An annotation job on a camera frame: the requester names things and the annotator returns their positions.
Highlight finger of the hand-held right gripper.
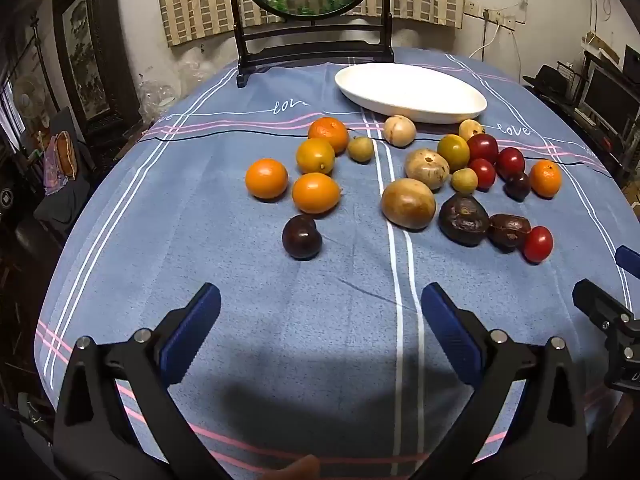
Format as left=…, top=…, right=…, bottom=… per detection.
left=571, top=279, right=640, bottom=333
left=615, top=246, right=640, bottom=280

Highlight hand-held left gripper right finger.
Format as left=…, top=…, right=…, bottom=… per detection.
left=420, top=282, right=588, bottom=480

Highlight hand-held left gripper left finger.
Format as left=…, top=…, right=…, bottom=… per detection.
left=52, top=282, right=236, bottom=480

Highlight small red plum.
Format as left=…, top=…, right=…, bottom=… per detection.
left=523, top=226, right=554, bottom=264

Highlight small wrinkled dark passion fruit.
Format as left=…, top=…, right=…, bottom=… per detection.
left=487, top=213, right=532, bottom=252

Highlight large wrinkled dark passion fruit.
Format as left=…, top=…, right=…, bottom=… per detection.
left=438, top=193, right=490, bottom=247

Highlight orange mandarin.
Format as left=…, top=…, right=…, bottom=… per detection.
left=529, top=159, right=563, bottom=198
left=307, top=116, right=350, bottom=155

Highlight large brown round fruit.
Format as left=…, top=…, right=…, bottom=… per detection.
left=381, top=178, right=437, bottom=231

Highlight small yellow-green fruit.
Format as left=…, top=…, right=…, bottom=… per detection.
left=347, top=136, right=375, bottom=163
left=451, top=168, right=479, bottom=195

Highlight smooth orange citrus fruit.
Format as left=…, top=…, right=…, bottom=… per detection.
left=295, top=137, right=336, bottom=175
left=245, top=158, right=289, bottom=200
left=292, top=172, right=342, bottom=214

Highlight yellow-green plum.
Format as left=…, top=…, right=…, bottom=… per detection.
left=436, top=133, right=471, bottom=172

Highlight small tan round fruit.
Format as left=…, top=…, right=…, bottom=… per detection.
left=458, top=119, right=485, bottom=142

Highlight white oval plate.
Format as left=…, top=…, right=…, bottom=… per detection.
left=334, top=63, right=488, bottom=125

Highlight person's left hand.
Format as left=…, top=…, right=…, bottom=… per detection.
left=277, top=454, right=321, bottom=480

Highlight blue striped tablecloth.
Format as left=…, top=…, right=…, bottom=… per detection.
left=32, top=47, right=633, bottom=480

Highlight computer monitor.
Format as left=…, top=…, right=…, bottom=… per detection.
left=580, top=57, right=636, bottom=126

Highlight black computer desk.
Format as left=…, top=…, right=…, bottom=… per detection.
left=522, top=77, right=640, bottom=206

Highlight black speaker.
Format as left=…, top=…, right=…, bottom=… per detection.
left=622, top=44, right=640, bottom=83

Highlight black hat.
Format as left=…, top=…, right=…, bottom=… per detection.
left=522, top=64, right=576, bottom=93

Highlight orange and purple cloth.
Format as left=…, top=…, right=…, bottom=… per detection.
left=42, top=130, right=81, bottom=196

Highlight clear plastic bags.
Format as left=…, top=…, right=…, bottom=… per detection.
left=137, top=45, right=236, bottom=121

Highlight electric fan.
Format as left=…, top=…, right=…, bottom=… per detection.
left=10, top=77, right=48, bottom=121

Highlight dark framed landscape painting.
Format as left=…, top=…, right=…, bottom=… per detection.
left=52, top=0, right=141, bottom=131

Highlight round goldfish table screen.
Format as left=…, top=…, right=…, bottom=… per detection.
left=226, top=0, right=396, bottom=89

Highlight beige checked curtain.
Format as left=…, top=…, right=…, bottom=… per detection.
left=152, top=0, right=466, bottom=48

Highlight white power cable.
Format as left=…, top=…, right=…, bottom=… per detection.
left=467, top=20, right=503, bottom=58

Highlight white wall socket row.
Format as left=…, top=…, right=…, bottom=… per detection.
left=469, top=1, right=517, bottom=29

